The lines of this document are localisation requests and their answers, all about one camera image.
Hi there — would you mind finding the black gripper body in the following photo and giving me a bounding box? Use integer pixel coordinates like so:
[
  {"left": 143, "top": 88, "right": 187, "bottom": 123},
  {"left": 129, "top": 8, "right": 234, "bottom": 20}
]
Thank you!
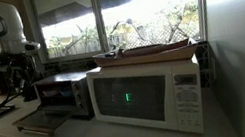
[{"left": 8, "top": 54, "right": 42, "bottom": 91}]

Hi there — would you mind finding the purple bowl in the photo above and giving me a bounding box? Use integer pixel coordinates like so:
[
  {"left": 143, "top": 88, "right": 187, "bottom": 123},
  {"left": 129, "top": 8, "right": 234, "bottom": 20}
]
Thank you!
[{"left": 41, "top": 87, "right": 59, "bottom": 99}]

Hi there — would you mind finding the blue bowl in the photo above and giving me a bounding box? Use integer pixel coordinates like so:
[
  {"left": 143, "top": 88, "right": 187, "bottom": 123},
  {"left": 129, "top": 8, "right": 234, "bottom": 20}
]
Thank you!
[{"left": 59, "top": 89, "right": 74, "bottom": 100}]

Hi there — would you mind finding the silver toaster oven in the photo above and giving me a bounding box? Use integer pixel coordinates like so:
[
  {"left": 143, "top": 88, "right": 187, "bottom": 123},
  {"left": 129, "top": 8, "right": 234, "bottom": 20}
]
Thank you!
[{"left": 32, "top": 68, "right": 96, "bottom": 128}]

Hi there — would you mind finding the glass toaster oven door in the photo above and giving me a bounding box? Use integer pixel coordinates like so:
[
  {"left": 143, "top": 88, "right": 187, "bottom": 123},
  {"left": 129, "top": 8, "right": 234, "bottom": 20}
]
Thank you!
[{"left": 9, "top": 99, "right": 81, "bottom": 137}]

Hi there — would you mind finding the white microwave oven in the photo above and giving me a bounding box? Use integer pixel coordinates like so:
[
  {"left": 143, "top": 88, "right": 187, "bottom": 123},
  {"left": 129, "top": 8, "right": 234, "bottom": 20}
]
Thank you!
[{"left": 84, "top": 48, "right": 212, "bottom": 137}]

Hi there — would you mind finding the wooden dish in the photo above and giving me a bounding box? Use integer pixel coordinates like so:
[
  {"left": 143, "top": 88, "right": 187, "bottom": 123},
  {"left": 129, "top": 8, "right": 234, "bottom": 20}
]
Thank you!
[{"left": 120, "top": 36, "right": 192, "bottom": 59}]

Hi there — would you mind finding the wooden serving tray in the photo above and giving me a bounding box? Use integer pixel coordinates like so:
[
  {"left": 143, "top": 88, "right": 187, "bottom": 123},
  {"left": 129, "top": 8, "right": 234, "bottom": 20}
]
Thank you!
[{"left": 91, "top": 34, "right": 202, "bottom": 77}]

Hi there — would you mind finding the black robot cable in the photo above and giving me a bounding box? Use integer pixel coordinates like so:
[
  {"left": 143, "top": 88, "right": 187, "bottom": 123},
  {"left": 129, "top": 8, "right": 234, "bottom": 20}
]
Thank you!
[{"left": 0, "top": 57, "right": 40, "bottom": 109}]

